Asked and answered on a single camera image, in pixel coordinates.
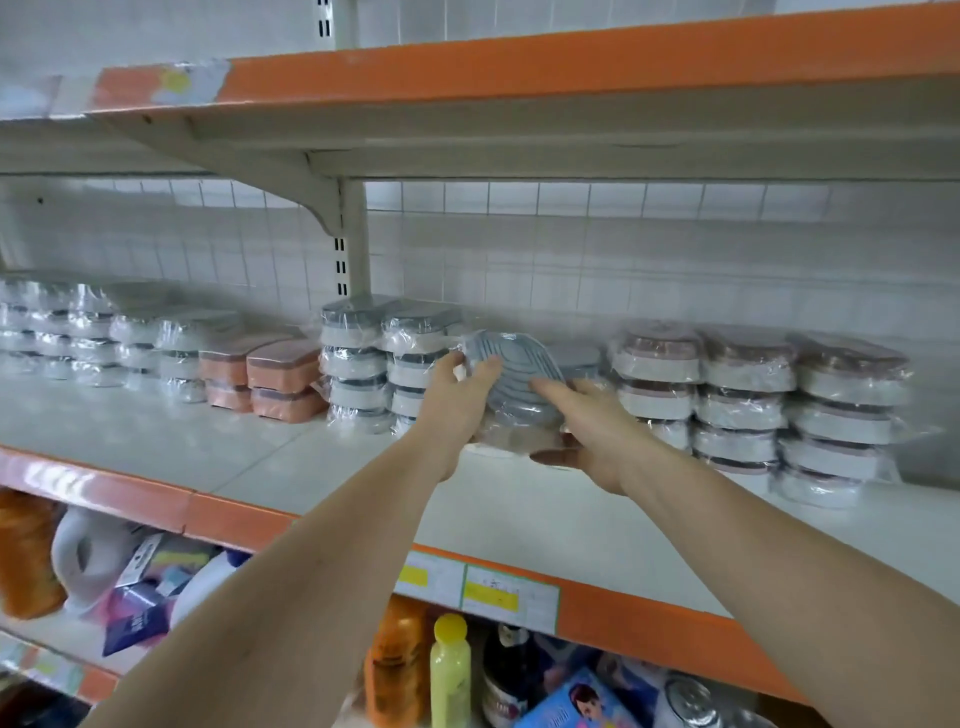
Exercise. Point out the person's left forearm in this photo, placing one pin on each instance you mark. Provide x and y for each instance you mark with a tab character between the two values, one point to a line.
270	615

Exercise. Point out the silver spray can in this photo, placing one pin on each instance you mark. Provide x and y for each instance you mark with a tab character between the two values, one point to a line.
687	702

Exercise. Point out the yellow plastic bottle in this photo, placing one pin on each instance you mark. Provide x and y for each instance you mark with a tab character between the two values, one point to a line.
452	675

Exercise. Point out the yellow shelf price label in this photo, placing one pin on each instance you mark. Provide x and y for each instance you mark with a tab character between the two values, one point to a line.
510	597
429	578

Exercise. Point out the salmon textured plastic box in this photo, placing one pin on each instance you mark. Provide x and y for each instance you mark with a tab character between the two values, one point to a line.
225	360

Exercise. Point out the stacks of clear-lid soap dishes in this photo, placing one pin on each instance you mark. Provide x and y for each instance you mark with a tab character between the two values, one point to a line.
105	333

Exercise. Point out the blue product pack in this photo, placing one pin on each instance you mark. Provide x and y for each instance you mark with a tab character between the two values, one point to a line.
578	702

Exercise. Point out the stacks of grey-lid soap dishes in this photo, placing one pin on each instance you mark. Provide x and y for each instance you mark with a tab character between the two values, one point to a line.
360	360

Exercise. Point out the wide orange plastic bottle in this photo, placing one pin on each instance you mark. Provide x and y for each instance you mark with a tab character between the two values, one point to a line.
399	668

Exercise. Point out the person's left hand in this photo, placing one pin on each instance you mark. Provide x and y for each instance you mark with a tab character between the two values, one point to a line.
450	428

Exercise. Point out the person's right forearm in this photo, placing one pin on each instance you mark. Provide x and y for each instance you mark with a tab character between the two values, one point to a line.
795	600

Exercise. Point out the pink tub of blue packets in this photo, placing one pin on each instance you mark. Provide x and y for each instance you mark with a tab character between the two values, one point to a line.
150	593

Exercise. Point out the person's right hand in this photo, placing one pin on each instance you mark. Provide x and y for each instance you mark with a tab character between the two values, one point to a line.
608	447

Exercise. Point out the dark plastic bottle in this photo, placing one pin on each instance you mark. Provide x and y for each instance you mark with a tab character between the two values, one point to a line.
510	683

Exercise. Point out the orange metal store shelving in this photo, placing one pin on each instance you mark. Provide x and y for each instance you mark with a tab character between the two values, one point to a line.
600	60

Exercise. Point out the stacks of pink-lid soap dishes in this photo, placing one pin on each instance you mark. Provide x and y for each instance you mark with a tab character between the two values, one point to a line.
750	405

